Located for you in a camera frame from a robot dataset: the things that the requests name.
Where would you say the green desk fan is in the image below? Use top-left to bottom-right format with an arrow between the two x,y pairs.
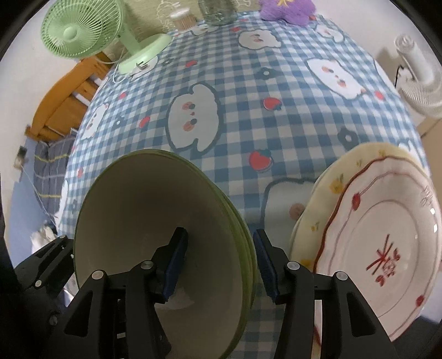
40,0 -> 172,75

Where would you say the glass jar with black lid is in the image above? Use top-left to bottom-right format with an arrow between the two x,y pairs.
198,0 -> 237,26

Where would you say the purple plush bunny toy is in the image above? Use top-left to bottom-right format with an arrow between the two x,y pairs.
259,0 -> 316,26

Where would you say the white plate with red rim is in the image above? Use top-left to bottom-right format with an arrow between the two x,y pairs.
313,156 -> 441,340

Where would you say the green cartoon wall mat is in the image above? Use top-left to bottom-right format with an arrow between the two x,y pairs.
122,0 -> 263,35

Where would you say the orange wooden bed headboard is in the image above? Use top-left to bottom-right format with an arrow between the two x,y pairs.
25,52 -> 111,142

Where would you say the white fan power cable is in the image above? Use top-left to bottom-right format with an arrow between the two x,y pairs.
93,44 -> 146,85

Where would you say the white desk fan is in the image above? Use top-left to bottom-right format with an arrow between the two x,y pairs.
394,35 -> 441,119

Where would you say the white crumpled cloth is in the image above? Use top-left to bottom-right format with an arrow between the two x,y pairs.
30,225 -> 57,253

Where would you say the blue checkered tablecloth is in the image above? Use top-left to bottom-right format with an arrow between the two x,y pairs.
54,10 -> 431,359

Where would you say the floral bowl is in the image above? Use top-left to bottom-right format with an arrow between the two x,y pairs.
73,150 -> 256,358

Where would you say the cotton swab container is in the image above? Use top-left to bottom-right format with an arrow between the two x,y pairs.
169,7 -> 197,31

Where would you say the grey plaid pillow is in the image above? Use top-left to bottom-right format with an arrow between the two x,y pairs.
33,134 -> 76,222

